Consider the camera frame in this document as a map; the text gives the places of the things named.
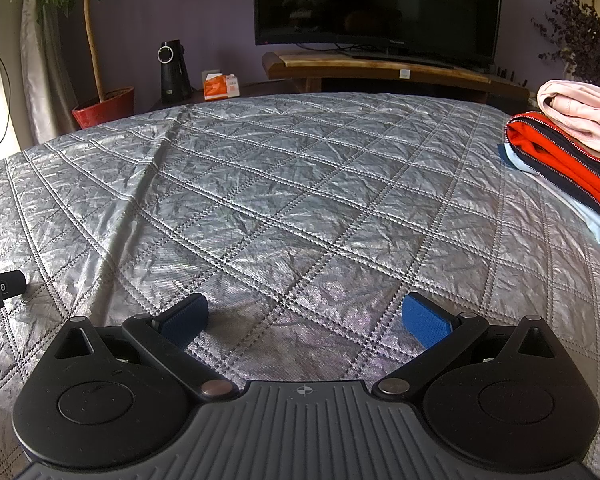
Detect red plant pot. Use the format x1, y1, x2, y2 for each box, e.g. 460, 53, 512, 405
71, 86, 137, 131

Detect purple dried plant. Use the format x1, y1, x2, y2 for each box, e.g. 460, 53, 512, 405
531, 0, 600, 82

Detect pink pants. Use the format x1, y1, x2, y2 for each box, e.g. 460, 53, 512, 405
536, 79, 600, 169

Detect silver quilted blanket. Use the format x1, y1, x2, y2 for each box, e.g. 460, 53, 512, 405
0, 91, 600, 480

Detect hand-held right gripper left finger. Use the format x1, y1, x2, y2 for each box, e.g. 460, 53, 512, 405
54, 294, 237, 403

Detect black router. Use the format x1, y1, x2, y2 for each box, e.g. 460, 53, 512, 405
492, 64, 529, 87

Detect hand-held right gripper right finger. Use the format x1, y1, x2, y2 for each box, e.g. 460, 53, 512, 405
371, 292, 557, 404

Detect wooden television riser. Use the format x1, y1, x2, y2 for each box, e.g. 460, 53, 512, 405
261, 51, 532, 107

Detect black cylindrical speaker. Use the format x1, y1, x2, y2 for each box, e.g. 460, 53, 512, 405
157, 40, 193, 107

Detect light blue folded garment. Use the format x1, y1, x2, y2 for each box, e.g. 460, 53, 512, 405
497, 142, 600, 252

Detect black flat television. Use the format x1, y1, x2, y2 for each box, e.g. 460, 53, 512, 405
252, 0, 504, 62

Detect potted green tree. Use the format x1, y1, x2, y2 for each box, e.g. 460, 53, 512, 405
12, 0, 142, 104

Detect orange navy jacket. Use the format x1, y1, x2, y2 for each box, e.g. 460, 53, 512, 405
505, 112, 600, 234

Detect grey curtain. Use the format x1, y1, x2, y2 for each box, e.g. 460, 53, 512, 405
19, 0, 82, 147

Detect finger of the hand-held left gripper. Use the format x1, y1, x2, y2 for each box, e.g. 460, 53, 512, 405
0, 269, 28, 314

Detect orange tissue pack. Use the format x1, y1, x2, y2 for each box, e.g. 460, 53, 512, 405
203, 74, 242, 102

